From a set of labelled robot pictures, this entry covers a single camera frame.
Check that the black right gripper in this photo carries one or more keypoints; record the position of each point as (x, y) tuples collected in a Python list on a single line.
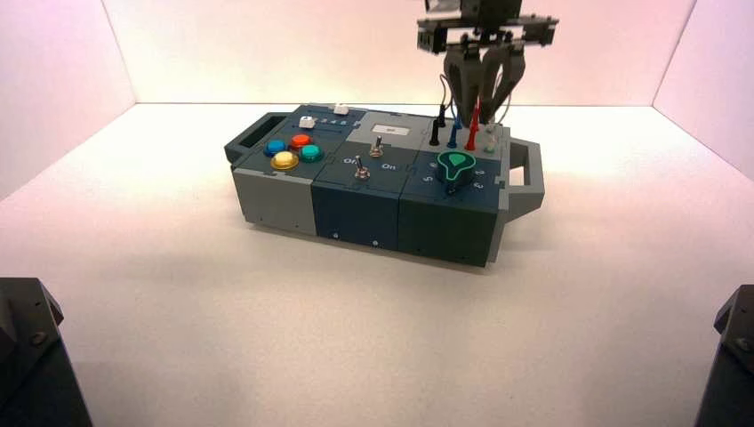
[(495, 30)]

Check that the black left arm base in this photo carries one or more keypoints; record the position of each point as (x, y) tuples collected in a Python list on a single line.
[(29, 365)]

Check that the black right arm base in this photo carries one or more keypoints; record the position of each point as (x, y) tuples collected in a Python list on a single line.
[(733, 377)]

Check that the green and black rotary knob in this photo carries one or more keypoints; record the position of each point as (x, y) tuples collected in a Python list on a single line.
[(456, 168)]

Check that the small white LCD display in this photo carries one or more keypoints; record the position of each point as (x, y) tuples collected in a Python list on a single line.
[(390, 129)]

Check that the white slider knob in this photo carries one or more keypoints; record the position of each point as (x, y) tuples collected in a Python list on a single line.
[(340, 108), (306, 122)]

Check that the grey and blue control box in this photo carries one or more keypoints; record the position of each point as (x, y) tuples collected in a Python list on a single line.
[(352, 206)]

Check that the teal round push button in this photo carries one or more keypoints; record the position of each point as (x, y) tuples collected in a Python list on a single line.
[(311, 154)]

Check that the red round push button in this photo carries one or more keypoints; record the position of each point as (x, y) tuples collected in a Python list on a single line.
[(300, 141)]

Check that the yellow round push button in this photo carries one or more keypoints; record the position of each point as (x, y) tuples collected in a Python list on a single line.
[(284, 160)]

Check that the blue round push button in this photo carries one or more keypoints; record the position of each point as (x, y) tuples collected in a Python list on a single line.
[(275, 147)]

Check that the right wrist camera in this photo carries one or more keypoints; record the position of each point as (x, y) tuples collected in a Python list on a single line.
[(442, 7)]

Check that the metal toggle switch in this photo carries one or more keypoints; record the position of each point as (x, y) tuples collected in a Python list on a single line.
[(376, 147), (361, 172)]

